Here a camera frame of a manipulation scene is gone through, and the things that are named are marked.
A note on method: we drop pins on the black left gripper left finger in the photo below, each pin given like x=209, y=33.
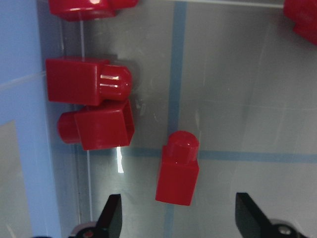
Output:
x=109, y=224

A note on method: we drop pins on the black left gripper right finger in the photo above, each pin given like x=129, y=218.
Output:
x=250, y=220

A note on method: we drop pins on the red block picked one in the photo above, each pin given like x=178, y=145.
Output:
x=179, y=169

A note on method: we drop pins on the red block lower pair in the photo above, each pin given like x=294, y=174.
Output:
x=105, y=126

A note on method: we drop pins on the red block pair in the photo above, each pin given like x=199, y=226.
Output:
x=86, y=81
x=105, y=126

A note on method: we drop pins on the red block upper pair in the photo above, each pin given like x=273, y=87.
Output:
x=86, y=81

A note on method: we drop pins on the clear plastic storage box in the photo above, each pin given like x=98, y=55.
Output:
x=232, y=73

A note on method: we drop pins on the blue plastic tray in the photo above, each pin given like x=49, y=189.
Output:
x=23, y=101

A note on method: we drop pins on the red block far right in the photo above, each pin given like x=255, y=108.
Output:
x=304, y=14

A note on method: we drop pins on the red block front corner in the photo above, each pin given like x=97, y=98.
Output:
x=77, y=10

